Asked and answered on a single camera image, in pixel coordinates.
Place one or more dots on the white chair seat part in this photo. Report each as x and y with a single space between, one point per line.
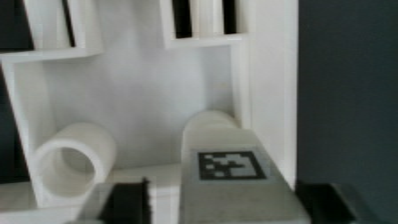
131 68

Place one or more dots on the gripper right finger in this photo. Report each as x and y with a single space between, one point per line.
333 203

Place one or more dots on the white U-shaped fence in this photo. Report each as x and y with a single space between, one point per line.
275 75

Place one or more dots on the white chair leg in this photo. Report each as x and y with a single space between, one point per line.
236 192

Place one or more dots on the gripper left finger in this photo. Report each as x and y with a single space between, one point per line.
127 208

